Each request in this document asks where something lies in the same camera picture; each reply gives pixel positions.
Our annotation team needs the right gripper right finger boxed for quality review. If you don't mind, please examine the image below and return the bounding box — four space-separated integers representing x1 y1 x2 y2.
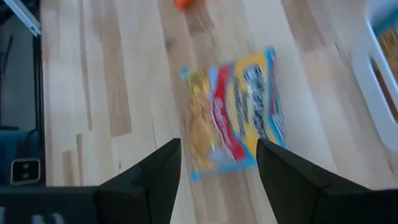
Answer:
256 138 374 224

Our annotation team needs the blue upholstered seat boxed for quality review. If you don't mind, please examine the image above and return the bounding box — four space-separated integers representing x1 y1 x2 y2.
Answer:
0 129 41 187

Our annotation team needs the white plastic bin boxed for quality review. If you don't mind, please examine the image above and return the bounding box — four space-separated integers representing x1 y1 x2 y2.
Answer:
353 0 398 152

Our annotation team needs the orange chicken ramen pack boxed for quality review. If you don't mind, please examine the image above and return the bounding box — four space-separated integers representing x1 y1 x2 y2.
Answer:
173 0 195 11

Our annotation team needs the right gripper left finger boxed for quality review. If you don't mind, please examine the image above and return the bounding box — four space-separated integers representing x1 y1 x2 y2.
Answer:
95 138 183 224

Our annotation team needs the white metal bar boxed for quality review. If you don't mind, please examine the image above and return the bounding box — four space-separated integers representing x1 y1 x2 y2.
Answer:
2 0 42 37

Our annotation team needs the blue beef ramen pack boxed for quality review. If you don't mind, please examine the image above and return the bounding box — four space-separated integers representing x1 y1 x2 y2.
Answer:
179 45 289 183
371 15 398 82

